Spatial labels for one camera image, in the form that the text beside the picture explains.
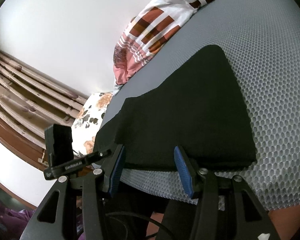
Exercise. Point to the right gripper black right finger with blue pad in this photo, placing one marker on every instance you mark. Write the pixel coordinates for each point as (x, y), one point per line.
(189, 177)

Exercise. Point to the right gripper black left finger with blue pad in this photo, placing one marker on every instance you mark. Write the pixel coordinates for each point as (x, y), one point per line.
(113, 167)

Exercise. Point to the black pants orange lining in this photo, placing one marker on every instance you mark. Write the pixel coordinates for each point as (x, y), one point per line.
(199, 107)

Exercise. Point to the white floral pillow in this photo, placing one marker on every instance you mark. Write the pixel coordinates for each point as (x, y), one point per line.
(88, 123)

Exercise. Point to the beige pleated curtain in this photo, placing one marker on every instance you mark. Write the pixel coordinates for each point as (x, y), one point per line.
(30, 102)

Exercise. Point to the purple cloth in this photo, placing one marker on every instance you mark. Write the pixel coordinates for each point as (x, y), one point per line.
(13, 223)

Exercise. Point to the white brown checked blanket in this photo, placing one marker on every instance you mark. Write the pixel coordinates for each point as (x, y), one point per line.
(148, 32)

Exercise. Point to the grey textured bed mattress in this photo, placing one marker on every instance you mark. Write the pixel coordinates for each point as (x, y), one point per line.
(261, 40)

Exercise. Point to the brown wooden window frame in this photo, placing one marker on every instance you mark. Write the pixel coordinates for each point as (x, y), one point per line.
(20, 146)

